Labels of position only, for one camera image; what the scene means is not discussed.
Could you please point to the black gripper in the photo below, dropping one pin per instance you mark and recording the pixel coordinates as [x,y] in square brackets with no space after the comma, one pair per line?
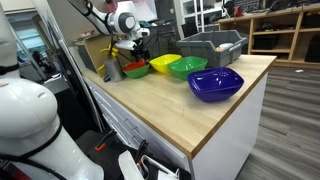
[140,54]

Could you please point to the green plastic bowl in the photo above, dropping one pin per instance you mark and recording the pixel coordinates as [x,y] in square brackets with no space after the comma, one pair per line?
[186,66]
[137,73]

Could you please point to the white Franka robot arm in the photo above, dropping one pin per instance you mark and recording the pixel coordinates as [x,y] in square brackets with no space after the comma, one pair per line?
[26,110]

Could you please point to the yellow plastic bowl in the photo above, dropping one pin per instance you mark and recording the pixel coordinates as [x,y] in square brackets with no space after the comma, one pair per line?
[164,63]

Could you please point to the blue plastic bowl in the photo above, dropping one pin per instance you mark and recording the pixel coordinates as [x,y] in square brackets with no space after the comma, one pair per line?
[215,85]

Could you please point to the silver metal cylinder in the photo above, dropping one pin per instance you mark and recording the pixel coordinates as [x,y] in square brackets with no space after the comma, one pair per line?
[114,70]

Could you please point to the wooden box with dark panel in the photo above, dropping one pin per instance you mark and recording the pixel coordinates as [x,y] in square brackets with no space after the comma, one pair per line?
[93,50]

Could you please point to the orange white patterned box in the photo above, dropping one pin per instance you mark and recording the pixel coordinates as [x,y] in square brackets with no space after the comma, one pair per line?
[88,33]

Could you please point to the grey plastic bin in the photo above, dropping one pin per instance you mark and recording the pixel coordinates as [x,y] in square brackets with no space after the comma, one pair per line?
[206,50]

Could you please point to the white object in bin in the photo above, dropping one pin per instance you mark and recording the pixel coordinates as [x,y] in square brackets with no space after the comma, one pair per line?
[226,46]

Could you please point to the white drawer cabinet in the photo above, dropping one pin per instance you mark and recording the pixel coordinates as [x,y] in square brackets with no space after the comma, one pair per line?
[226,140]

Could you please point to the black storage box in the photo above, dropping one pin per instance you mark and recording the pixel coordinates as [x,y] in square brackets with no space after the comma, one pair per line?
[265,42]

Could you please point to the wooden shelf unit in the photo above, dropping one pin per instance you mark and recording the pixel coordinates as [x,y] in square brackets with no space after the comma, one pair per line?
[293,23]

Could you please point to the white plastic bracket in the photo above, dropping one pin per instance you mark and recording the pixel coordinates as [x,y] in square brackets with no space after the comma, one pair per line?
[128,166]

